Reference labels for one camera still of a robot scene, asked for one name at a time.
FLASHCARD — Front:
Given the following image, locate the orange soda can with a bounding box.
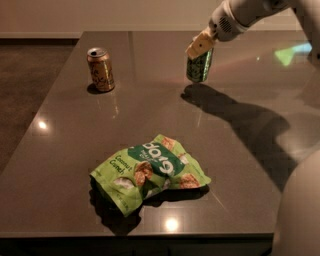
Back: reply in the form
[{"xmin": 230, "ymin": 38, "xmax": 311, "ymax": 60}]
[{"xmin": 87, "ymin": 47, "xmax": 115, "ymax": 92}]

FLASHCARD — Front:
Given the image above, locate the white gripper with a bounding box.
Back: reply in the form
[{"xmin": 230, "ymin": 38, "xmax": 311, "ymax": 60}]
[{"xmin": 186, "ymin": 0, "xmax": 248, "ymax": 60}]

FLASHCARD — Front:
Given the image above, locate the green soda can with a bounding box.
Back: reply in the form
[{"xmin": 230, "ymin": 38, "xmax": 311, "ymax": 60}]
[{"xmin": 186, "ymin": 49, "xmax": 213, "ymax": 83}]

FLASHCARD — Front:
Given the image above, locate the green snack bag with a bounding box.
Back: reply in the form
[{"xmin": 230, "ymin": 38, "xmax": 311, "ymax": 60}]
[{"xmin": 90, "ymin": 134, "xmax": 211, "ymax": 217}]

